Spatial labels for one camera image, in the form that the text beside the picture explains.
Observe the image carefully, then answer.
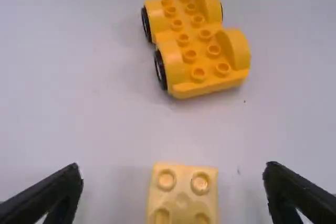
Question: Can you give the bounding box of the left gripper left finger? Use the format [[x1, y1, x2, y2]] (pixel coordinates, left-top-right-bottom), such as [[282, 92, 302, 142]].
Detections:
[[0, 162, 84, 224]]

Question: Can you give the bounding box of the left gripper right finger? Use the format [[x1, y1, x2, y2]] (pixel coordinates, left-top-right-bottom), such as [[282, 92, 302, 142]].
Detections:
[[263, 161, 336, 224]]

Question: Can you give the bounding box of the yellow toy brick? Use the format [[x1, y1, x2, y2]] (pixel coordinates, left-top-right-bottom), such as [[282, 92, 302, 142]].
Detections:
[[145, 162, 220, 224]]

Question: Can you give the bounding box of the yellow toy car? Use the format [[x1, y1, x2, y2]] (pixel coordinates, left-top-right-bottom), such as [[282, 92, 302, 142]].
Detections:
[[140, 0, 250, 101]]

